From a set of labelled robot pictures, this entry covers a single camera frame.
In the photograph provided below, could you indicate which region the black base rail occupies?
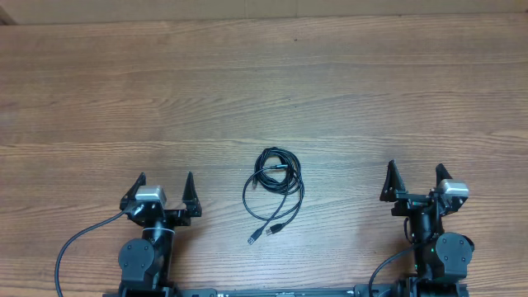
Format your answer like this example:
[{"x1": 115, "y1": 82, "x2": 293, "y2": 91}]
[{"x1": 102, "y1": 283, "x2": 469, "y2": 297}]

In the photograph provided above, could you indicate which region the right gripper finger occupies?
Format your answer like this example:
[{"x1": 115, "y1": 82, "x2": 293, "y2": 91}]
[
  {"x1": 379, "y1": 160, "x2": 407, "y2": 202},
  {"x1": 435, "y1": 163, "x2": 452, "y2": 186}
]

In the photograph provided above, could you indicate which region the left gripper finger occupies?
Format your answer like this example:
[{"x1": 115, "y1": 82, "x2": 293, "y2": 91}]
[
  {"x1": 120, "y1": 172, "x2": 146, "y2": 210},
  {"x1": 181, "y1": 172, "x2": 202, "y2": 217}
]

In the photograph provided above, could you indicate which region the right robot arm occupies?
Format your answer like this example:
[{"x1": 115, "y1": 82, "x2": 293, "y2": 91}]
[{"x1": 367, "y1": 160, "x2": 474, "y2": 296}]

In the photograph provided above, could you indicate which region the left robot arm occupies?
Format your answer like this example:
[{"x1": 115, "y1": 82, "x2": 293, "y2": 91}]
[{"x1": 118, "y1": 172, "x2": 202, "y2": 296}]

